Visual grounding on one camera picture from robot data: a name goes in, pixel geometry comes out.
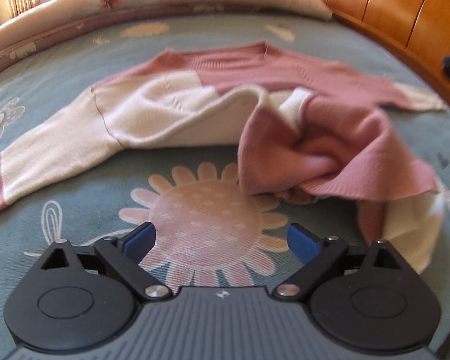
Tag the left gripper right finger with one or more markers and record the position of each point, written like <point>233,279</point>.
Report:
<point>319,257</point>

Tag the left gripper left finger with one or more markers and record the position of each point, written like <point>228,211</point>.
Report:
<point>122,259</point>

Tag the pink and white knit sweater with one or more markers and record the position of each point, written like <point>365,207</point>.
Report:
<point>306,128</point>

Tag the blue floral bed sheet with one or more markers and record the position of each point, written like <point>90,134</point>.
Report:
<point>248,248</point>

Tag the folded pink floral quilt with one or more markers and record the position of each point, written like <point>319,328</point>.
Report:
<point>56,21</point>

